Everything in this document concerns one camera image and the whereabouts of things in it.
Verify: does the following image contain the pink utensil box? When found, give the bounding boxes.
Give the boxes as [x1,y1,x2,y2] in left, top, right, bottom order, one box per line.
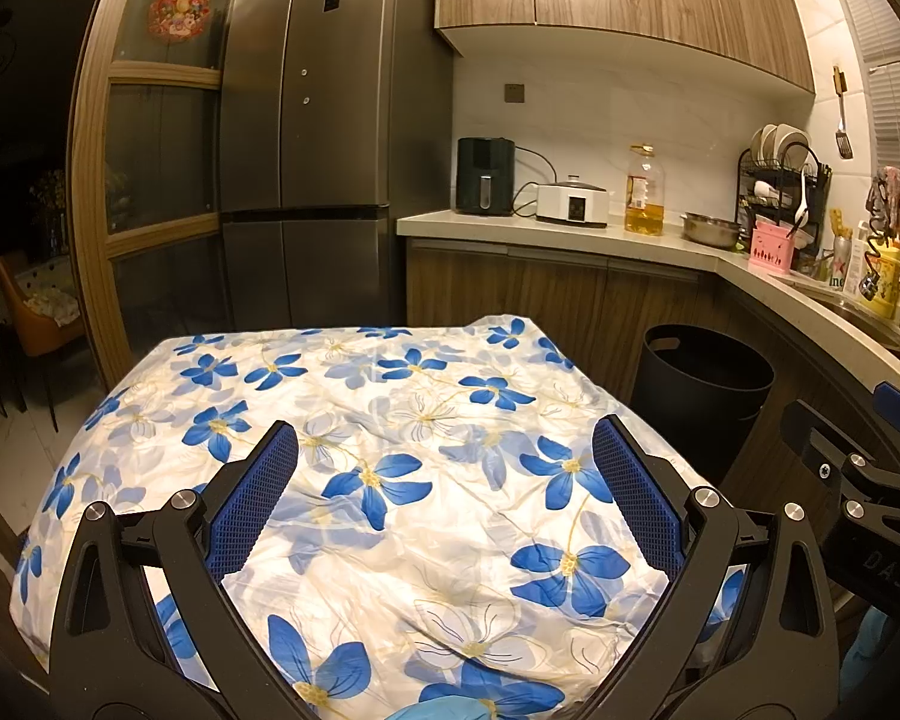
[749,223,797,273]

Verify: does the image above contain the black dish rack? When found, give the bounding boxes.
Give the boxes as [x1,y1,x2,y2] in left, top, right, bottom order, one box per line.
[736,123,833,257]

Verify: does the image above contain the black air fryer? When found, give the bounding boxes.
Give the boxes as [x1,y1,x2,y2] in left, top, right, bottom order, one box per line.
[455,136,518,218]

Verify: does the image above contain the grey refrigerator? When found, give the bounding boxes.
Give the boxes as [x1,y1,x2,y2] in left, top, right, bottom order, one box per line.
[217,0,455,340]

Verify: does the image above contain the dried flower bouquet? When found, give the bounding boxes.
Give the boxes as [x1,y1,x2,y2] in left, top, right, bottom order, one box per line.
[31,167,70,257]

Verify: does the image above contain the black trash bin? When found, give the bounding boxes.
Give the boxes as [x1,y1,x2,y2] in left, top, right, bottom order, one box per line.
[630,323,776,488]

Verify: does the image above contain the white electric cooker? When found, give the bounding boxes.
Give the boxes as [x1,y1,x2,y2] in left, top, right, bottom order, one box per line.
[535,174,611,229]

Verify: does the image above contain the wooden glass sliding door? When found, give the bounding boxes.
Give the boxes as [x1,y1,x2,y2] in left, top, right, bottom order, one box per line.
[67,0,287,392]

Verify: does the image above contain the steel basin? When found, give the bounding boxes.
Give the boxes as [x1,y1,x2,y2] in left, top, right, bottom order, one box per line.
[680,211,748,251]

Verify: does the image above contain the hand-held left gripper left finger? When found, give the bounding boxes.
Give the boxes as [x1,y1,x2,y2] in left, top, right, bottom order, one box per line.
[49,420,305,720]

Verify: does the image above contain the orange chair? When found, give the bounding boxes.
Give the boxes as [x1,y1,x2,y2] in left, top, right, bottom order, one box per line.
[0,250,89,392]

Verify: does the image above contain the wooden upper cabinets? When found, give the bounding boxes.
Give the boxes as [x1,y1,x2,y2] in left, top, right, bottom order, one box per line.
[435,0,818,97]

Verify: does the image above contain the red round door decoration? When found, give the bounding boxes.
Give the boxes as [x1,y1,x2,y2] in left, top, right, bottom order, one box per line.
[148,0,215,43]

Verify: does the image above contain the green white can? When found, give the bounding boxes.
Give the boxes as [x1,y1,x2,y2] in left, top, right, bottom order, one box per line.
[830,233,857,290]

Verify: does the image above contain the window blinds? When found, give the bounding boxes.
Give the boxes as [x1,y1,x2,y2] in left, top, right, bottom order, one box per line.
[817,0,900,188]

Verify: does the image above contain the person's left hand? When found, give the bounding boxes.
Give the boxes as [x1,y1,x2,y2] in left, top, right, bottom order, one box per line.
[390,696,497,720]

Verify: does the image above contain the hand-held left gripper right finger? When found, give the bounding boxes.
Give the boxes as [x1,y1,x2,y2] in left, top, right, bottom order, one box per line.
[592,414,841,720]

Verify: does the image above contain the person's right hand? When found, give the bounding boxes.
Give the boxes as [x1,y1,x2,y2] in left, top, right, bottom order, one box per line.
[840,603,900,692]

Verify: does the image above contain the stone kitchen countertop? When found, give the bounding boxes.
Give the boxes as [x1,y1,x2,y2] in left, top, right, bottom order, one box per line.
[397,208,900,391]

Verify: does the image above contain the yellow bottle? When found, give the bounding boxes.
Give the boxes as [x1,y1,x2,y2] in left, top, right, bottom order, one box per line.
[865,235,900,320]

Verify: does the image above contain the cooking oil bottle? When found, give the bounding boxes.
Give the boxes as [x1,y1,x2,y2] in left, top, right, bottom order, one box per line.
[623,143,666,238]

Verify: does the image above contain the blue floral blanket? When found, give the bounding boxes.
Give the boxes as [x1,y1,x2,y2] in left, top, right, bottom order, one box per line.
[11,313,748,720]

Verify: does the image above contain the hanging metal spatula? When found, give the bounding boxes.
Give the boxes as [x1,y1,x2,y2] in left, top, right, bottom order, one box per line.
[832,65,855,161]

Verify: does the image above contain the black power cable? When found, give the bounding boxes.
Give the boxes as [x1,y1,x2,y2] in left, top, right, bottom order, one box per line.
[511,147,552,218]

